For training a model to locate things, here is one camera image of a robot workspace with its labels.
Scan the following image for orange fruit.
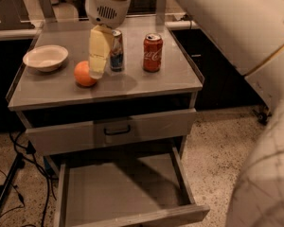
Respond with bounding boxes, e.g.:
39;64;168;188
74;61;97;87

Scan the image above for white rail pipe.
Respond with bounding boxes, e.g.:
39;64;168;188
165;21;198;30

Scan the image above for red cola can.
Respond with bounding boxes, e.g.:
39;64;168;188
143;33;163;72

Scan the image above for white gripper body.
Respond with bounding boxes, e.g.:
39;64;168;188
85;0;131;28

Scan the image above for black stand leg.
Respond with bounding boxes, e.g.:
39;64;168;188
0;153;23;210

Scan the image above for white bowl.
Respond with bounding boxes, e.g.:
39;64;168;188
23;45;68;72

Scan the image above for top grey drawer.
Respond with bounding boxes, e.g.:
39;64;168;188
27;108;196;156

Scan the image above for open middle grey drawer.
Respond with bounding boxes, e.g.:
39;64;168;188
53;146;209;227

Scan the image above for wheeled cart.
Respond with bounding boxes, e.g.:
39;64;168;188
253;110;271;126

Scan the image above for black cables on floor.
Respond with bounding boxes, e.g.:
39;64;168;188
0;131;59;227

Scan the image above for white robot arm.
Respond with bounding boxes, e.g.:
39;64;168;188
175;0;284;227

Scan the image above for grey drawer cabinet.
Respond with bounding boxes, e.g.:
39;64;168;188
5;15;204;158

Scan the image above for blue silver drink can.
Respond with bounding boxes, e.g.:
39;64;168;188
110;29;124;72

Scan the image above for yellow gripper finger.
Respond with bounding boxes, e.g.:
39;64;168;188
89;25;114;79

